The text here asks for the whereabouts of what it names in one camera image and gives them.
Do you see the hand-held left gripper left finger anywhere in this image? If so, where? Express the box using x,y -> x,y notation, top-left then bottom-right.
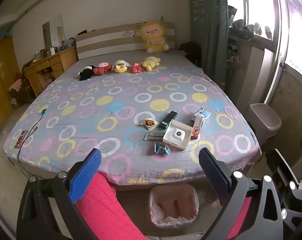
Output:
16,148 -> 103,240

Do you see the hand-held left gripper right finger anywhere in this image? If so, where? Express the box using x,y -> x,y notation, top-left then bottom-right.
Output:
198,147 -> 284,240

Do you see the red white packet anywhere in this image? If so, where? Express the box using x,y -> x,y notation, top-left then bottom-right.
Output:
190,114 -> 204,139

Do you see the white square box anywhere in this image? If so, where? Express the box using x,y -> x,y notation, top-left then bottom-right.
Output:
163,119 -> 193,150

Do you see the waste bin with white bag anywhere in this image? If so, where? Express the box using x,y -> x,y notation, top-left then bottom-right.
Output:
148,184 -> 200,229

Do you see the blue snack packet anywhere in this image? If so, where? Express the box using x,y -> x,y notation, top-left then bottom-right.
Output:
154,142 -> 171,155

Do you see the blue white packet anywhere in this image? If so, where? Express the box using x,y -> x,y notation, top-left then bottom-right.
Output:
194,108 -> 211,125

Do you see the dark green box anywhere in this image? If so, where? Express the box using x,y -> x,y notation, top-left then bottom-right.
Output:
158,111 -> 178,130

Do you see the silver packet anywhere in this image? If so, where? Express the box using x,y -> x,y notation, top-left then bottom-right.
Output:
144,129 -> 166,142

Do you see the bed with circle-patterned sheet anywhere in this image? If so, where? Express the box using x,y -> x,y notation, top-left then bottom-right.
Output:
4,49 -> 262,188

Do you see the black plush toy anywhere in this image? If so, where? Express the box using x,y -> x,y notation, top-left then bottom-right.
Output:
78,65 -> 96,81

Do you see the dark wooden chair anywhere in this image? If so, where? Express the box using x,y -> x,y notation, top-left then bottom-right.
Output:
9,72 -> 33,108

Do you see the yellow white plush toy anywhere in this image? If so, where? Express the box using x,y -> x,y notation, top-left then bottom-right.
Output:
112,60 -> 131,74

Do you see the pink cloth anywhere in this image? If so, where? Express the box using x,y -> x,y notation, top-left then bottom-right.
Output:
9,79 -> 24,91

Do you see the small red plush toy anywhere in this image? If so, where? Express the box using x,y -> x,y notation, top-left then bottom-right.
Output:
130,62 -> 144,73

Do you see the wooden dresser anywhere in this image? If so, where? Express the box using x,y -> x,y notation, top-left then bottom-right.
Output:
24,46 -> 78,98

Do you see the yellow duck plush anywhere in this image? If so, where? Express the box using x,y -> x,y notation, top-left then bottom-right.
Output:
140,56 -> 161,72

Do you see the wooden wardrobe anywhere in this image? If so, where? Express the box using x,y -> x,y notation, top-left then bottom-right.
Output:
0,36 -> 20,128

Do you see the blue framed picture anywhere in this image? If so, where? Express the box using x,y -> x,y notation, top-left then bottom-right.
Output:
61,39 -> 75,50

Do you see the striped wooden headboard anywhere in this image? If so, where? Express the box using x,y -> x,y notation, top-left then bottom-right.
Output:
75,22 -> 175,60

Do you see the green curtain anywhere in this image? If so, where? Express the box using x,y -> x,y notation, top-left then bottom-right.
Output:
190,0 -> 229,93

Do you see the window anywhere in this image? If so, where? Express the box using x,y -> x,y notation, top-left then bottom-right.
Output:
226,0 -> 302,105

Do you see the dark framed board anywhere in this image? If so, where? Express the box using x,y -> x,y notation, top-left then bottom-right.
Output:
228,5 -> 237,28

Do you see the large yellow pig plush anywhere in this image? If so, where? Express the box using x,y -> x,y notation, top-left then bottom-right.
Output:
140,21 -> 170,54

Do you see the blue pink bundle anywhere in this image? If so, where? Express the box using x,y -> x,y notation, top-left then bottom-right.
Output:
0,27 -> 12,42

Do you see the black cable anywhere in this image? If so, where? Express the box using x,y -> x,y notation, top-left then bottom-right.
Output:
16,109 -> 47,174

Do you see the wall mirror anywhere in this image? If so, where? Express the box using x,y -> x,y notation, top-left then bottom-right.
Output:
42,14 -> 65,49

